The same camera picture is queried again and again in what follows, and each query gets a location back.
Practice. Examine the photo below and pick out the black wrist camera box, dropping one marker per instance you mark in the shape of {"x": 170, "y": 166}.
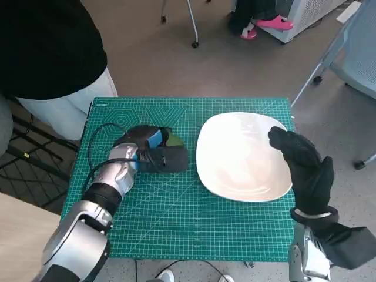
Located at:
{"x": 170, "y": 160}
{"x": 349, "y": 246}

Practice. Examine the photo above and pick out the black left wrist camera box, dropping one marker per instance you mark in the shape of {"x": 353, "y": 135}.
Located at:
{"x": 170, "y": 160}

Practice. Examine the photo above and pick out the black floor rack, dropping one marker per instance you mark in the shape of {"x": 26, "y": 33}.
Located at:
{"x": 38, "y": 138}

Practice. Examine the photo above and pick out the purple toy grapes with leaf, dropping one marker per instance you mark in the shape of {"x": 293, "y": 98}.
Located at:
{"x": 176, "y": 141}

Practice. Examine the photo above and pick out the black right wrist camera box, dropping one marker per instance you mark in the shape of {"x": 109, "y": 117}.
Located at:
{"x": 349, "y": 246}

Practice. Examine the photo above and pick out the grey rounded seat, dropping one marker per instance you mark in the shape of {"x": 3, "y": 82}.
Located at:
{"x": 5, "y": 126}

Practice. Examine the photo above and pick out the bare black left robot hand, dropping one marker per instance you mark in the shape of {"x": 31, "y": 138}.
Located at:
{"x": 144, "y": 135}

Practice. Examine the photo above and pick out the white plate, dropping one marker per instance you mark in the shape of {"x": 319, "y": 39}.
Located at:
{"x": 235, "y": 158}

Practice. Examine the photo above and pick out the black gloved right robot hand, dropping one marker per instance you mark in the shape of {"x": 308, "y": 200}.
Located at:
{"x": 308, "y": 179}

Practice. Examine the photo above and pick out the white perforated appliance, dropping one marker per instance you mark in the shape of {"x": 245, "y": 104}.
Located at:
{"x": 305, "y": 14}

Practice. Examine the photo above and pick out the person with pink shoes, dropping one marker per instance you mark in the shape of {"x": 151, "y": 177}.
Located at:
{"x": 243, "y": 14}

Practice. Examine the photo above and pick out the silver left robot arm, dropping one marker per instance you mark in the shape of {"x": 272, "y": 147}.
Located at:
{"x": 79, "y": 235}

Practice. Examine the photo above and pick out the metal frame with casters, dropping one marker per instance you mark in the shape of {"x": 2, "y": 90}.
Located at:
{"x": 192, "y": 20}

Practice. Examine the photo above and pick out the beige wooden table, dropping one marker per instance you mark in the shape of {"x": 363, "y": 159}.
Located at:
{"x": 20, "y": 235}

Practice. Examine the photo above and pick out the white robot foot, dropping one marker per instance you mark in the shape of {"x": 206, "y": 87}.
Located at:
{"x": 167, "y": 276}
{"x": 226, "y": 278}

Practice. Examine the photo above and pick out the blue-grey wheeled chair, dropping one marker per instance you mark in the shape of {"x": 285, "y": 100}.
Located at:
{"x": 355, "y": 58}

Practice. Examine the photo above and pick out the green cutting mat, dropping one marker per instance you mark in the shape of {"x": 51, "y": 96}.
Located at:
{"x": 176, "y": 211}

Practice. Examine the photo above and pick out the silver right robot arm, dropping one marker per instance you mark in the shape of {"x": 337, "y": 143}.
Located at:
{"x": 308, "y": 258}

